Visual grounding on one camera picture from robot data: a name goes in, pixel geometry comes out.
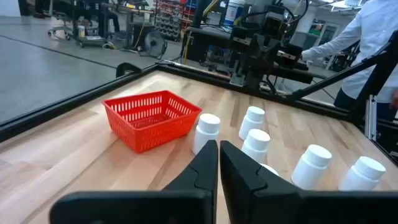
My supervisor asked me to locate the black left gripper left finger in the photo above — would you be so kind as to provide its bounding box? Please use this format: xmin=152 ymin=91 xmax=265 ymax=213
xmin=49 ymin=139 xmax=219 ymax=224

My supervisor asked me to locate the red plastic basket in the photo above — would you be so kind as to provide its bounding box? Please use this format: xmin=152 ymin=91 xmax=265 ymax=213
xmin=101 ymin=90 xmax=203 ymax=154

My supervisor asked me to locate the person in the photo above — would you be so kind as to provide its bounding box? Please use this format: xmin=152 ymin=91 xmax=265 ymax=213
xmin=300 ymin=0 xmax=398 ymax=124

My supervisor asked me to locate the black work table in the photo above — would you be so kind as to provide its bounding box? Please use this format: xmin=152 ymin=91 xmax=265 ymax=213
xmin=185 ymin=26 xmax=315 ymax=85

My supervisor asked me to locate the black aluminium rig frame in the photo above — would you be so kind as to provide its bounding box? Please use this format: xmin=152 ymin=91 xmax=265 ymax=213
xmin=0 ymin=29 xmax=398 ymax=166

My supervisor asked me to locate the white blue wipes canister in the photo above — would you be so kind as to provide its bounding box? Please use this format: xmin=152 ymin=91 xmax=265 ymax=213
xmin=223 ymin=0 xmax=246 ymax=27

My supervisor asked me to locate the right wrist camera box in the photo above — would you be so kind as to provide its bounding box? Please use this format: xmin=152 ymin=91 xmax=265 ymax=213
xmin=262 ymin=14 xmax=289 ymax=37

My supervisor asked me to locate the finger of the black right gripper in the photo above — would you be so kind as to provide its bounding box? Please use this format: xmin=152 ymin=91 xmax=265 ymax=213
xmin=264 ymin=39 xmax=304 ymax=68
xmin=231 ymin=32 xmax=266 ymax=68

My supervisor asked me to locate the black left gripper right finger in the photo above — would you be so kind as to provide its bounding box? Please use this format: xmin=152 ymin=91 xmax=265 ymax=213
xmin=219 ymin=139 xmax=398 ymax=224

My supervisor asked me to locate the small parts bin rack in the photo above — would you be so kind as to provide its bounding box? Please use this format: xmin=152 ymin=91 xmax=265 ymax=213
xmin=154 ymin=0 xmax=187 ymax=41

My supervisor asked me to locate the low wheeled cart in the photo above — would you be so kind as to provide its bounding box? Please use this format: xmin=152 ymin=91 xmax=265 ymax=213
xmin=67 ymin=29 xmax=108 ymax=48

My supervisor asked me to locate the black table clamp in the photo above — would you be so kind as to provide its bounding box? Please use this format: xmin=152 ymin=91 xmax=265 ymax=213
xmin=115 ymin=62 xmax=143 ymax=78

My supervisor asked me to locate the black floor fan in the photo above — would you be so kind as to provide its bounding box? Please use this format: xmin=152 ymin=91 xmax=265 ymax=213
xmin=143 ymin=30 xmax=169 ymax=60

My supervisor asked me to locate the silver aluminium extrusion piece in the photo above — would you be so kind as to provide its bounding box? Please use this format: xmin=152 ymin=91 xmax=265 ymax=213
xmin=364 ymin=94 xmax=379 ymax=141

